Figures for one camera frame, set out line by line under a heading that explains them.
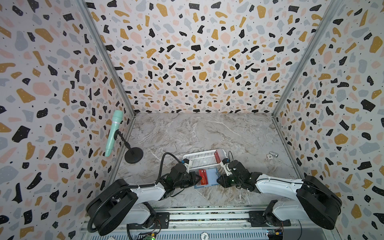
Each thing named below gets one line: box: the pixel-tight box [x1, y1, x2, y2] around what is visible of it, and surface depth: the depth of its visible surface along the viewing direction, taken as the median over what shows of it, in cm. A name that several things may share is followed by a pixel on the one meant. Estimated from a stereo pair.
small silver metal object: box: [266, 151, 279, 160], surface depth 99 cm
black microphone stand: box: [114, 129, 144, 164], surface depth 97 cm
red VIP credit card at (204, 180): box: [198, 169, 209, 185], surface depth 87 cm
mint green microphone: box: [105, 109, 124, 157], surface depth 75 cm
